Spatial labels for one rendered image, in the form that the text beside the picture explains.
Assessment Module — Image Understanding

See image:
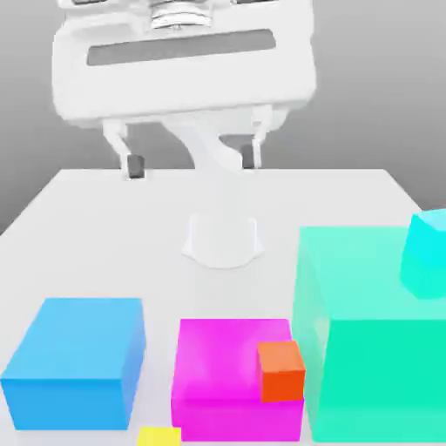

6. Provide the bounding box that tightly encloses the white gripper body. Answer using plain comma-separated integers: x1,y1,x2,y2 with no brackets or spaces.
51,0,319,131

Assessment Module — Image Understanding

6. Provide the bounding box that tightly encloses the small orange cube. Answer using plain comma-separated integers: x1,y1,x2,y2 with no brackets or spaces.
256,340,307,404

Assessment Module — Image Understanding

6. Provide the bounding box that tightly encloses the large green box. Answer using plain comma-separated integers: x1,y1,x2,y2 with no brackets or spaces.
291,225,446,444

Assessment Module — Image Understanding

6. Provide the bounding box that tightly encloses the large magenta box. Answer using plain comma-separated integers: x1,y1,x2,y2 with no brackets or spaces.
170,317,307,443

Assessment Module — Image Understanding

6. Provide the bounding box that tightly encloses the small cyan cube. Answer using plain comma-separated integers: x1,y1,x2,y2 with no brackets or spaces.
399,207,446,301

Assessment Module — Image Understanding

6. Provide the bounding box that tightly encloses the large blue box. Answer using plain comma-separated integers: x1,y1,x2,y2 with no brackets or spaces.
0,296,146,432

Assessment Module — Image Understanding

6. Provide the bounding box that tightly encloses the small yellow cube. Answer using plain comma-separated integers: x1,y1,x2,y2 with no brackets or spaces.
136,426,183,446

